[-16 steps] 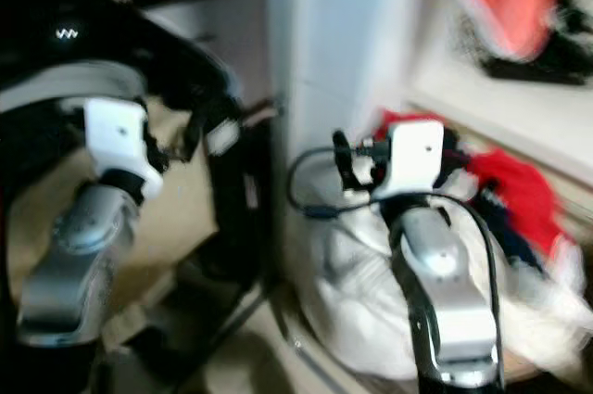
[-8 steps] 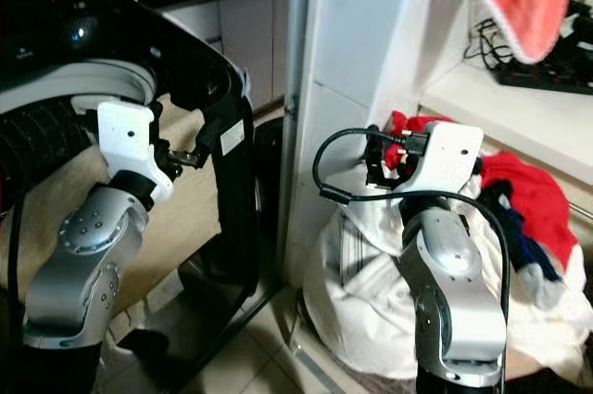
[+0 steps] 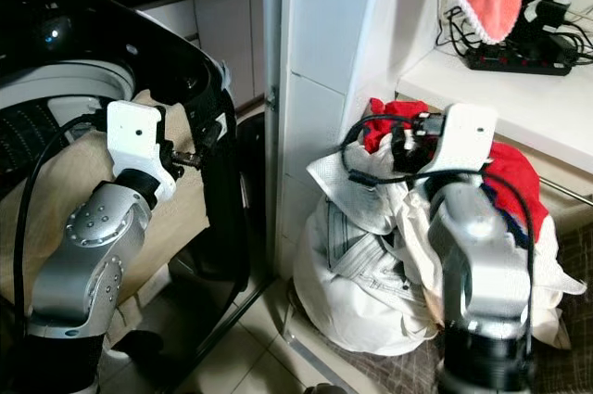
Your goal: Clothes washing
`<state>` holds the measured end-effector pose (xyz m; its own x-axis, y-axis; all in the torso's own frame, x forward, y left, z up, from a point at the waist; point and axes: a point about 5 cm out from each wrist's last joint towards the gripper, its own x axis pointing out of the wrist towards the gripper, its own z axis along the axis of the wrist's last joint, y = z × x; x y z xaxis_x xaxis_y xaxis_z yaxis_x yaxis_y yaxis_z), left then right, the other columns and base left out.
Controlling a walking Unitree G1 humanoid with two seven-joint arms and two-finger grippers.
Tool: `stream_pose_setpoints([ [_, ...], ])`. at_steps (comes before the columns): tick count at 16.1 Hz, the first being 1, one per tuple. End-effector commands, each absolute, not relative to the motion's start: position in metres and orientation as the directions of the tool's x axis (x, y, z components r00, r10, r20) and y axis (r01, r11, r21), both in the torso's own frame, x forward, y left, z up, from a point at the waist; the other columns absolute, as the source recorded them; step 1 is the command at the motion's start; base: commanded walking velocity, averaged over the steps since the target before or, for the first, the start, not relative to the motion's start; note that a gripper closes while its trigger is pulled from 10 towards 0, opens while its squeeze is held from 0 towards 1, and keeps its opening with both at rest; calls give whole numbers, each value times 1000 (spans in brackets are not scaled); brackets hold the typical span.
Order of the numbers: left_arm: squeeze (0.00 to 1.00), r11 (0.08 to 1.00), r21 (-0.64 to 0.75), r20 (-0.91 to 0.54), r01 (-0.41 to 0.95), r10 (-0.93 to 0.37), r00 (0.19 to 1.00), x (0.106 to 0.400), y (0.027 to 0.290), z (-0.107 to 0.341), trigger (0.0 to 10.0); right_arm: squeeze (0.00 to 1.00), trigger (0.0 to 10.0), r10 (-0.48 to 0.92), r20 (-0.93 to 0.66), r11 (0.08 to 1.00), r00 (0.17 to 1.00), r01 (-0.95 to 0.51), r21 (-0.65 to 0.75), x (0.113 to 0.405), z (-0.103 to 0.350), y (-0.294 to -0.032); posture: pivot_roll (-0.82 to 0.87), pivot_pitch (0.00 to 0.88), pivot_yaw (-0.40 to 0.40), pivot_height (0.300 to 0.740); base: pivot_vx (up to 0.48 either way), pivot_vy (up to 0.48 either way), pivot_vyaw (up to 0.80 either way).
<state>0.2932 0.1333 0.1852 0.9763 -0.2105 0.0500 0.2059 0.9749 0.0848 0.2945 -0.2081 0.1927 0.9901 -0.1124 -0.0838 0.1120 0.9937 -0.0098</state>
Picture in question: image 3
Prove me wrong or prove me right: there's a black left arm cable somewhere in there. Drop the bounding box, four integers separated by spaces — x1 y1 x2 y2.
12 108 112 325

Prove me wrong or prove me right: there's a white cabinet with dark counter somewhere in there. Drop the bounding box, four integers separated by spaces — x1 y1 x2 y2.
76 0 268 115

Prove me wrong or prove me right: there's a red garment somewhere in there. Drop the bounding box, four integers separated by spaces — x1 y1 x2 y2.
361 97 553 248

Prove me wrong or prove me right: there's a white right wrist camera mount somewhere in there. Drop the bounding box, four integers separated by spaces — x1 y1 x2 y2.
424 103 499 184

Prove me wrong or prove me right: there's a white mesh fabric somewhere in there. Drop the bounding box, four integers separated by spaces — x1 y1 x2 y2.
304 147 410 235

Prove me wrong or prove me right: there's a grey metal door frame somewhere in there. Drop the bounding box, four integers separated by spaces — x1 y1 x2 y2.
261 0 286 276

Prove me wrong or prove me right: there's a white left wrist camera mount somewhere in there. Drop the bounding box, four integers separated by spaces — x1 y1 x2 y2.
106 99 179 206

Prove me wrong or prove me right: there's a dark patterned floor mat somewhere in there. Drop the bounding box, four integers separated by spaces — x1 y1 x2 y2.
283 223 593 394

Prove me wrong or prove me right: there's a cream garment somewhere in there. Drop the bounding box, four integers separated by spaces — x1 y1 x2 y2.
391 185 448 328

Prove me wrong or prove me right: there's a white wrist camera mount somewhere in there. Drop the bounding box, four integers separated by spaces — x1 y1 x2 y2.
106 99 179 206
424 103 499 184

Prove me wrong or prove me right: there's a black power strip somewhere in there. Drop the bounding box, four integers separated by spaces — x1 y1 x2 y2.
466 44 573 78

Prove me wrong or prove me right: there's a black top-load washing machine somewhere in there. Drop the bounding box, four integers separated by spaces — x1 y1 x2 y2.
0 0 265 394

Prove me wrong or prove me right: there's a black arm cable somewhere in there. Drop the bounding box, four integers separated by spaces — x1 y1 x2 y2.
12 108 112 325
341 114 536 362

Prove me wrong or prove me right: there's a white laundry bag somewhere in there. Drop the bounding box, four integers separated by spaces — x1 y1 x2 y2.
292 185 562 358

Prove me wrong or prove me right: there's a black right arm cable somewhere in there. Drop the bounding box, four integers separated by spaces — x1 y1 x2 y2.
341 114 536 362

